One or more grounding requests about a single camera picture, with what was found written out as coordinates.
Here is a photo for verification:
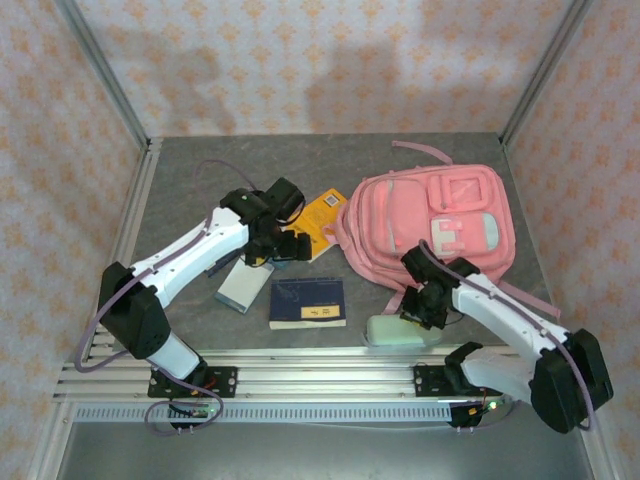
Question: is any mint green pencil case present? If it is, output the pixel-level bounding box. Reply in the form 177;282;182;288
364;312;444;349

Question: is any dark blue book yellow label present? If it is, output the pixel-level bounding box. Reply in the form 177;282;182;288
268;278;347;331

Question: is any white book blue edge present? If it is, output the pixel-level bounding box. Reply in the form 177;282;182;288
214;259;276;315

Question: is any pink backpack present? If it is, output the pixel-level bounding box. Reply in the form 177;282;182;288
322;139;562;322

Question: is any black base connector board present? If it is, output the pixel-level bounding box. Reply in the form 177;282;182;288
448;397;512;432
168;399;221;434

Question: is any grey metal lower panel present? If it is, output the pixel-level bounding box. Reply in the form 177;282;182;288
54;422;596;480

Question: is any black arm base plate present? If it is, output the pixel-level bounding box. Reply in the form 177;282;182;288
413;363;503;399
148;366;238;400

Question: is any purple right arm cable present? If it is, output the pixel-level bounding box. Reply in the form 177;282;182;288
417;239;596;432

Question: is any aluminium front rail beam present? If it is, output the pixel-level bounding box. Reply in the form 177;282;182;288
52;342;600;402

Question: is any white slotted cable duct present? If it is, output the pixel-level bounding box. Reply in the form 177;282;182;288
73;402;454;424

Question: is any aluminium side rail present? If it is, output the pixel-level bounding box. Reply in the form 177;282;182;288
79;137;164;364

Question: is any aluminium lower frame leg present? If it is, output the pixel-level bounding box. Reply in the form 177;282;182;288
27;399;76;480
569;399;624;480

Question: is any aluminium frame post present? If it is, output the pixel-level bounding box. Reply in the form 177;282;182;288
53;0;152;151
498;0;599;149

